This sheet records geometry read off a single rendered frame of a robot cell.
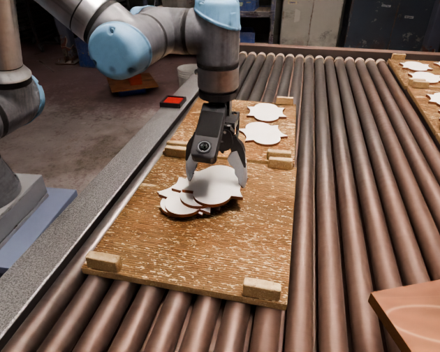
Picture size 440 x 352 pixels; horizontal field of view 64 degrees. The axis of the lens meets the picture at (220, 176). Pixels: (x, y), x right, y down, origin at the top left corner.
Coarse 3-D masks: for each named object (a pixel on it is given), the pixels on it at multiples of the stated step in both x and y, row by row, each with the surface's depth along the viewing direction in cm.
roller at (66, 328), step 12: (240, 60) 177; (96, 276) 61; (84, 288) 59; (96, 288) 59; (72, 300) 57; (84, 300) 57; (96, 300) 58; (72, 312) 55; (84, 312) 56; (60, 324) 53; (72, 324) 53; (84, 324) 55; (48, 336) 52; (60, 336) 52; (72, 336) 53; (48, 348) 50; (60, 348) 51; (72, 348) 53
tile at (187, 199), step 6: (186, 180) 77; (174, 186) 75; (180, 186) 75; (180, 192) 74; (180, 198) 72; (186, 198) 71; (192, 198) 71; (186, 204) 70; (192, 204) 70; (198, 204) 70
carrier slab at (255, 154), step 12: (192, 108) 119; (240, 108) 119; (288, 108) 119; (192, 120) 111; (240, 120) 111; (252, 120) 111; (288, 120) 111; (180, 132) 104; (192, 132) 104; (288, 132) 104; (252, 144) 98; (288, 144) 98; (252, 156) 92; (264, 156) 92
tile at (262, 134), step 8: (248, 128) 105; (256, 128) 105; (264, 128) 105; (272, 128) 105; (248, 136) 100; (256, 136) 100; (264, 136) 100; (272, 136) 100; (280, 136) 100; (256, 144) 98; (264, 144) 96; (272, 144) 96
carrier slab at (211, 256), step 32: (160, 160) 91; (224, 160) 91; (256, 192) 79; (288, 192) 79; (128, 224) 70; (160, 224) 70; (192, 224) 70; (224, 224) 70; (256, 224) 70; (288, 224) 70; (128, 256) 62; (160, 256) 62; (192, 256) 62; (224, 256) 62; (256, 256) 62; (288, 256) 62; (192, 288) 57; (224, 288) 57
